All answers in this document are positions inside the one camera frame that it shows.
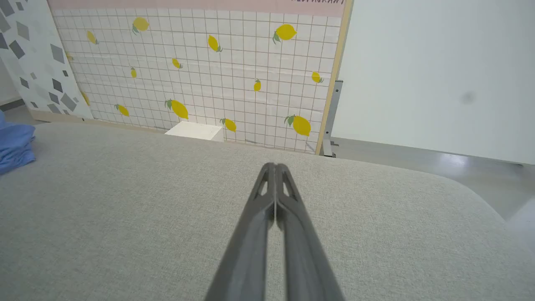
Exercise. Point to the lemon print tile panel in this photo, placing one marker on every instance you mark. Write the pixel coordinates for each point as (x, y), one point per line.
(234, 71)

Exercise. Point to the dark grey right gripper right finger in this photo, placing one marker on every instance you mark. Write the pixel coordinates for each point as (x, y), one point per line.
(305, 255)

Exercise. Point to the white box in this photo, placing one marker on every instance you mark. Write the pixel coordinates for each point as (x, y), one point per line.
(196, 130)

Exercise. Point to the white and blue shirt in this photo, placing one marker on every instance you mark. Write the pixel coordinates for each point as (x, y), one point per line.
(14, 146)

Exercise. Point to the terrazzo print panel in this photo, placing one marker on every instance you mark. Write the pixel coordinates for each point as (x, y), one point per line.
(33, 62)

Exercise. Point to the grey metal bracket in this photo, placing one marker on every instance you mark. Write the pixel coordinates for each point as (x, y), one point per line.
(330, 125)

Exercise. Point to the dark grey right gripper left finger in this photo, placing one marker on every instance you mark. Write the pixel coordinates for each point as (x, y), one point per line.
(246, 251)

